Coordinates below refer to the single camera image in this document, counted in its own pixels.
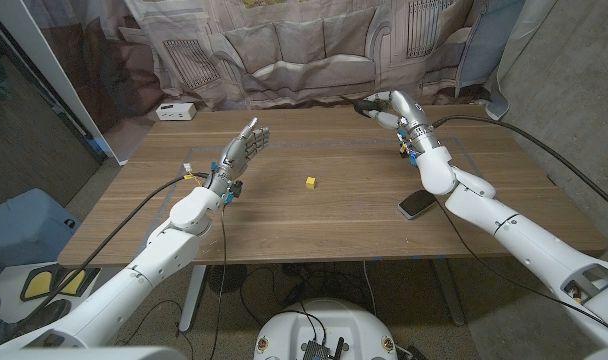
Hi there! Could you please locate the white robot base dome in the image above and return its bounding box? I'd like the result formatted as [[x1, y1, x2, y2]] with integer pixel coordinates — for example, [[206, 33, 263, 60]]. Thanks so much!
[[253, 298, 399, 360]]

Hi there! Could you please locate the dark person's shoe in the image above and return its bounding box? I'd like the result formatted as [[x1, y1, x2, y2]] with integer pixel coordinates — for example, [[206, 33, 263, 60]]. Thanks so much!
[[11, 298, 73, 342]]

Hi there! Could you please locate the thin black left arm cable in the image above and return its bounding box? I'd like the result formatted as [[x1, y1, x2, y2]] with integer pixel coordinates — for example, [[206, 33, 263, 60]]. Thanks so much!
[[211, 207, 228, 360]]

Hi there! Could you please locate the blue plastic bin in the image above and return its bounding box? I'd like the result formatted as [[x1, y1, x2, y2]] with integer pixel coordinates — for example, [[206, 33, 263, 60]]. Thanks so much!
[[0, 187, 82, 274]]

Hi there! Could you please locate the printed fabric backdrop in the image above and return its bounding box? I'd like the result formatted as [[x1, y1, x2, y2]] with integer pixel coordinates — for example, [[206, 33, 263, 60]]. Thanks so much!
[[23, 0, 560, 162]]

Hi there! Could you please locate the yellow and black foot pedal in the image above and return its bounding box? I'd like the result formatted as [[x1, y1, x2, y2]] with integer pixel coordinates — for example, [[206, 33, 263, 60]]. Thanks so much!
[[19, 264, 102, 303]]

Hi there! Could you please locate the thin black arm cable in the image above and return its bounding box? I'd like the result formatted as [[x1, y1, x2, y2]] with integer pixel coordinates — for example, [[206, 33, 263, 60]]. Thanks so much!
[[435, 197, 608, 340], [211, 207, 228, 360]]

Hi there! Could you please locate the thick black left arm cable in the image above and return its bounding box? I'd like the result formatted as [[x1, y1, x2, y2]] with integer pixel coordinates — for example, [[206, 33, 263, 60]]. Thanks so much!
[[13, 171, 210, 334]]

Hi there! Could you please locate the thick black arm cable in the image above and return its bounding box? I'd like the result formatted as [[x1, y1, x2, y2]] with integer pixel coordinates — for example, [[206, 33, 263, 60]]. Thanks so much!
[[13, 171, 210, 334], [431, 114, 608, 217]]

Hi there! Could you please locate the white power strip box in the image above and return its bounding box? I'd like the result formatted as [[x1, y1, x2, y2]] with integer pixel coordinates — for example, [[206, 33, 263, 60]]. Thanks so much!
[[155, 102, 198, 122]]

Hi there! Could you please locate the round black floor fan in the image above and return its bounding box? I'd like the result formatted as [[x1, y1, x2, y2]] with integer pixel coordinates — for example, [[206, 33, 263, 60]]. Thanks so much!
[[207, 263, 249, 295]]

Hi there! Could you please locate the white table leg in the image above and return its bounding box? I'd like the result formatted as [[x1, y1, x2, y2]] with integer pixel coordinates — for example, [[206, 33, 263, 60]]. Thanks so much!
[[177, 264, 208, 334]]

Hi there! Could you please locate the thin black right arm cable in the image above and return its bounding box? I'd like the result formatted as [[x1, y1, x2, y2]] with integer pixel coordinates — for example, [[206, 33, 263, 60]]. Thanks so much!
[[435, 197, 608, 340]]

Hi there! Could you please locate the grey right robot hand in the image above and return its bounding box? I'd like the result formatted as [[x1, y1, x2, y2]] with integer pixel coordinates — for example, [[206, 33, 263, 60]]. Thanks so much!
[[366, 89, 442, 154]]

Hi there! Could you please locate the black rubber air blower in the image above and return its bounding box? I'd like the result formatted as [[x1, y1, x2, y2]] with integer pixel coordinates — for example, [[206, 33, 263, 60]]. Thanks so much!
[[353, 99, 388, 119]]

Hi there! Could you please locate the grey table leg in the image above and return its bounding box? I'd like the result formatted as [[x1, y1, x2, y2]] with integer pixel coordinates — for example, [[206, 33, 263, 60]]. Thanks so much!
[[430, 258, 467, 328]]

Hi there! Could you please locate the white frame post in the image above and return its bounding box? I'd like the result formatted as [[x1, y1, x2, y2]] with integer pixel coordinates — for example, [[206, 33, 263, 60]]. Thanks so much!
[[0, 0, 129, 167]]

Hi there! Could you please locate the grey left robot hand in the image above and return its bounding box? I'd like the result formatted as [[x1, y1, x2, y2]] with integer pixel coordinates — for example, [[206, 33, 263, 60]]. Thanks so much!
[[203, 117, 272, 198]]

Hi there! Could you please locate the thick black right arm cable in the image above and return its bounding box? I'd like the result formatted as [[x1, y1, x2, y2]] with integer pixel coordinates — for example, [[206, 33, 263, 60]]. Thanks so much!
[[431, 114, 608, 217]]

